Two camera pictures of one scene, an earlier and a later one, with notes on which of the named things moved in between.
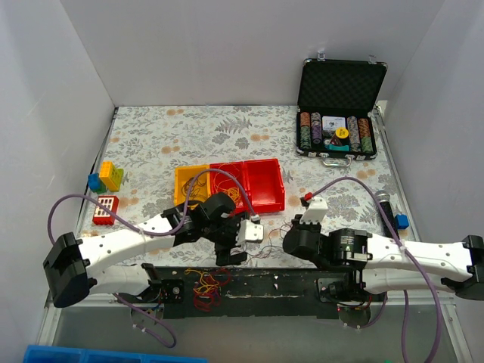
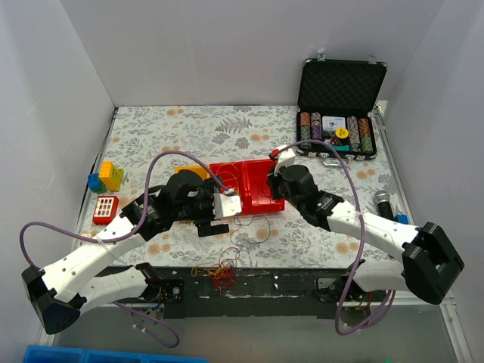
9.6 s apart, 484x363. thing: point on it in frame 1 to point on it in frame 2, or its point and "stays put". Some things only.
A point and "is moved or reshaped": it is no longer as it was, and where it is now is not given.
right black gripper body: (293, 246) to (273, 181)
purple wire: (252, 255) is moved or reshaped
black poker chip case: (336, 109) stays put
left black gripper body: (230, 246) to (208, 211)
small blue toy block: (402, 221) stays put
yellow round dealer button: (342, 133) stays put
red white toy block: (100, 216) stays put
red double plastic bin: (262, 180) stays put
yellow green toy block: (110, 175) stays put
